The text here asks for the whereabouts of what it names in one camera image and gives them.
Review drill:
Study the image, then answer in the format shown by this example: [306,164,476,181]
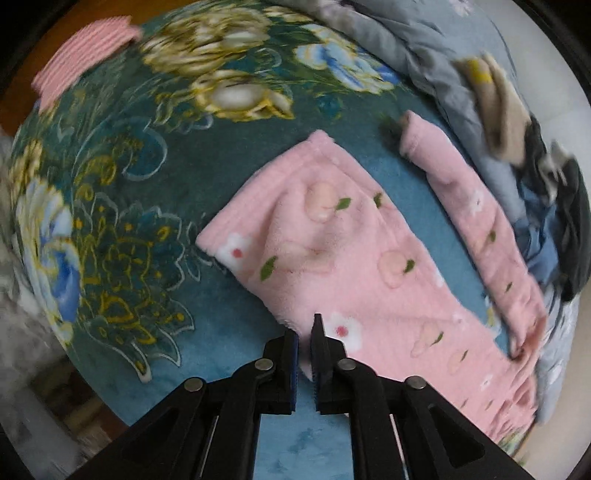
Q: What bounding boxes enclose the pink knitted cloth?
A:
[31,16,143,113]

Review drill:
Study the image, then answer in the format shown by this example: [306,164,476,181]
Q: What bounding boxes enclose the grey floral quilt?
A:
[294,1,581,423]

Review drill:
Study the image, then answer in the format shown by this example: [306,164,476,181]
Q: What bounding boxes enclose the green floral plush blanket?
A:
[15,3,485,479]

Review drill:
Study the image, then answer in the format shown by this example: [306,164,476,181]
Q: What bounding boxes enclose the dark clothes pile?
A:
[521,118,590,301]

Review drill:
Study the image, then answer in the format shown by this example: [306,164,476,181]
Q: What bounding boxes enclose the pink fleece pajama pants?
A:
[197,112,547,441]

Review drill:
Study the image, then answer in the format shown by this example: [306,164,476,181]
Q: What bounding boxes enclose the blue denim garment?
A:
[513,182,562,288]

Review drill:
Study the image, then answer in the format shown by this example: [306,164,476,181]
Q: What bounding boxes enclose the beige yellow plaid garment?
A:
[455,53,531,168]

